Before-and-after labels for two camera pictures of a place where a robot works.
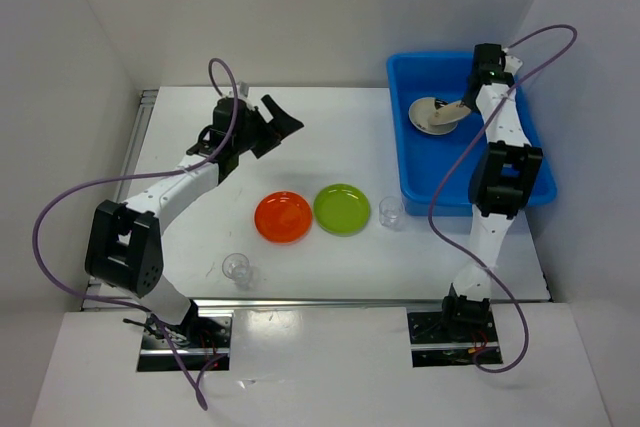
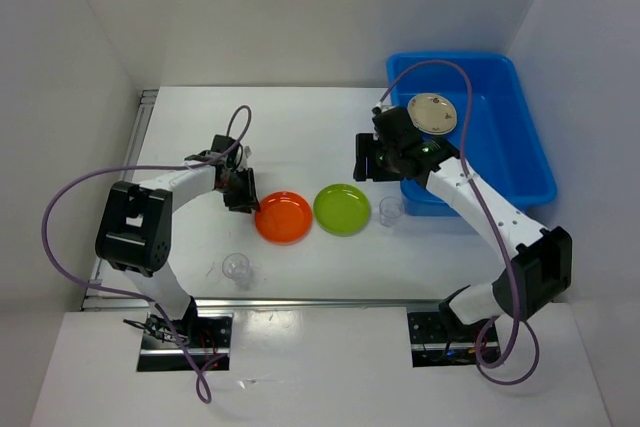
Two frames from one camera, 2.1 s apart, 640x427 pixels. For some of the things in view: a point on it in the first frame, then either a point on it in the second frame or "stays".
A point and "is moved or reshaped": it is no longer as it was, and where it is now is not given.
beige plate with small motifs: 449,114 is moved or reshaped
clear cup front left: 237,267 stays
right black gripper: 469,101 → 365,146
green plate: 342,210 stays
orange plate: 283,217 stays
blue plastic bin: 426,161 stays
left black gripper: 275,130 → 248,197
